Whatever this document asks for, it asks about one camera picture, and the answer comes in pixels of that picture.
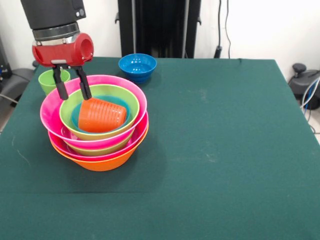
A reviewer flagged dark blue plastic bowl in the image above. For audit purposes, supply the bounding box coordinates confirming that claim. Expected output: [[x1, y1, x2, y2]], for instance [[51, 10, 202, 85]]
[[118, 53, 158, 85]]

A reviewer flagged black office chair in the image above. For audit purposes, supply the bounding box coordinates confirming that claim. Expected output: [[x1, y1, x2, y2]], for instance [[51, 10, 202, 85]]
[[0, 59, 41, 102], [288, 63, 320, 111]]

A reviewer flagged white blue cable bundle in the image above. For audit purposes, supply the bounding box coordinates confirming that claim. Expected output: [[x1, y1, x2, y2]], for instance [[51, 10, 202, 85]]
[[300, 76, 320, 135]]

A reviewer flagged black hanging cable with plug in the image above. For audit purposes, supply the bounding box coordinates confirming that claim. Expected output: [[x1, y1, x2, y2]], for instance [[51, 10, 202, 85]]
[[214, 0, 224, 59]]

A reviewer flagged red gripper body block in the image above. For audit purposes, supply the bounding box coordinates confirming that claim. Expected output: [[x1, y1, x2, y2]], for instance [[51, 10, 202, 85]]
[[31, 32, 95, 69]]

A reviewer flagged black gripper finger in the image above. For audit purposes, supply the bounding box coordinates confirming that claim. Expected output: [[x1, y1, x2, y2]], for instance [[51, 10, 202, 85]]
[[52, 65, 70, 101], [74, 66, 93, 101]]

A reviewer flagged green plastic bowl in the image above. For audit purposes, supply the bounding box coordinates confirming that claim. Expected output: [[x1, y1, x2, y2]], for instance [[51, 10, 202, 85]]
[[64, 133, 135, 157], [58, 84, 141, 141]]

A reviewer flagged pink plastic bowl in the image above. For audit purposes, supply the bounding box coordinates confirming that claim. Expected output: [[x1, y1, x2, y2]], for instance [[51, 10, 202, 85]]
[[47, 112, 150, 162], [39, 74, 148, 149]]

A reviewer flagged orange plastic bowl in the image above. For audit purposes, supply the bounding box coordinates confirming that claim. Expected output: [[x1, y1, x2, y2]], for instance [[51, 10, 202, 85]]
[[49, 124, 150, 172]]

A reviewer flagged green plastic cup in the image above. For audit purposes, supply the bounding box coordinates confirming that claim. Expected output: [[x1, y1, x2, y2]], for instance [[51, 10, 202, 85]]
[[38, 69, 72, 96]]

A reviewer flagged light blue plastic bowl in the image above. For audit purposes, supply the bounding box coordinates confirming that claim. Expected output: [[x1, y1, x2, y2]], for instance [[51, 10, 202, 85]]
[[70, 94, 133, 134]]

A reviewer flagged red plastic cup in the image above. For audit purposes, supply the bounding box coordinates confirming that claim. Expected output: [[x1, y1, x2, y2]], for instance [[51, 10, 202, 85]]
[[77, 97, 128, 134]]

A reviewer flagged dark green tablecloth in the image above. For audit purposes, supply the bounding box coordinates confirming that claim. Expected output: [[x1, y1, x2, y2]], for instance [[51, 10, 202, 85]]
[[0, 56, 320, 240]]

